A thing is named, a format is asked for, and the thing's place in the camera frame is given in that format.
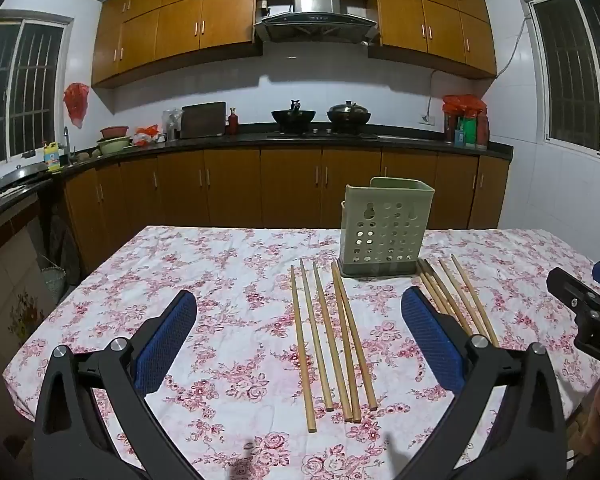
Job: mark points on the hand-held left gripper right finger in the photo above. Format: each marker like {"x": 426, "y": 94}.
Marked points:
{"x": 432, "y": 340}

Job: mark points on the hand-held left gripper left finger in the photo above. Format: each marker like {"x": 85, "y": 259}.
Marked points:
{"x": 167, "y": 340}

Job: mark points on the green perforated utensil holder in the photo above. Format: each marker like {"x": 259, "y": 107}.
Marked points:
{"x": 380, "y": 195}

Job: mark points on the red floral tablecloth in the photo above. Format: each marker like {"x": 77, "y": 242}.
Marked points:
{"x": 220, "y": 285}

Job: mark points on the woven basket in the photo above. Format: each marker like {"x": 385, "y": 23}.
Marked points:
{"x": 54, "y": 285}

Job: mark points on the wooden lower kitchen cabinets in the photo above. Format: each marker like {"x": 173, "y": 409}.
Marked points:
{"x": 230, "y": 185}

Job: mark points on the green bottle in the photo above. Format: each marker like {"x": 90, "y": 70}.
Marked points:
{"x": 474, "y": 132}

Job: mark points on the red and white plastic bag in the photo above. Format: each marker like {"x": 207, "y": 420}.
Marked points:
{"x": 146, "y": 136}

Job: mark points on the clear plastic bag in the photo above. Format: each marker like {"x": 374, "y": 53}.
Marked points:
{"x": 171, "y": 125}

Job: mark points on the red basin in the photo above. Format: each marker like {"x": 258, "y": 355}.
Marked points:
{"x": 114, "y": 131}

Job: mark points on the yellow dish soap bottle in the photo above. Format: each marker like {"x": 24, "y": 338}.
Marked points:
{"x": 52, "y": 157}

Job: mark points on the metal pot lid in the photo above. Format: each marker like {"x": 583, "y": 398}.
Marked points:
{"x": 20, "y": 175}

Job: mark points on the metal faucet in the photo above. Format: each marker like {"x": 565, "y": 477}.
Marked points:
{"x": 67, "y": 142}

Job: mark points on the red plastic bags on bottles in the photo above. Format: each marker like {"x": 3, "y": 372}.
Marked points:
{"x": 464, "y": 105}

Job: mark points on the dark cutting board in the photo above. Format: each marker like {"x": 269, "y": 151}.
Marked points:
{"x": 203, "y": 120}

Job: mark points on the red bottle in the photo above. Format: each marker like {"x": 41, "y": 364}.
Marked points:
{"x": 233, "y": 124}

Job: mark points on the gas stove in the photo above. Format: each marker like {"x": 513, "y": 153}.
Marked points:
{"x": 322, "y": 134}

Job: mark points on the black kitchen countertop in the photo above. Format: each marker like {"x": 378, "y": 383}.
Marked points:
{"x": 290, "y": 141}

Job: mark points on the black wok with lid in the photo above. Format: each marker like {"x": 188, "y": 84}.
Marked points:
{"x": 349, "y": 115}

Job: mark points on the hanging red plastic bag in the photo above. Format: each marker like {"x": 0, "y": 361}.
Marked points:
{"x": 76, "y": 102}

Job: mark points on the black open wok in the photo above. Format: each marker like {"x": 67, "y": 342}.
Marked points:
{"x": 293, "y": 117}

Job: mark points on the steel range hood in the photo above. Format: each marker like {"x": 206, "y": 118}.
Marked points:
{"x": 315, "y": 10}

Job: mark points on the barred window with white frame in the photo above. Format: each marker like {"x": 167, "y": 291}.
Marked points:
{"x": 570, "y": 70}
{"x": 25, "y": 85}

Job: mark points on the white wall socket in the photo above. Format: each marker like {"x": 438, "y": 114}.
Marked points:
{"x": 427, "y": 120}

